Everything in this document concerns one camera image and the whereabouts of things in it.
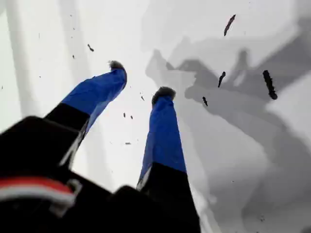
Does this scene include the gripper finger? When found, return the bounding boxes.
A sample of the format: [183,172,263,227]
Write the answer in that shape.
[45,61,127,140]
[136,86,195,207]

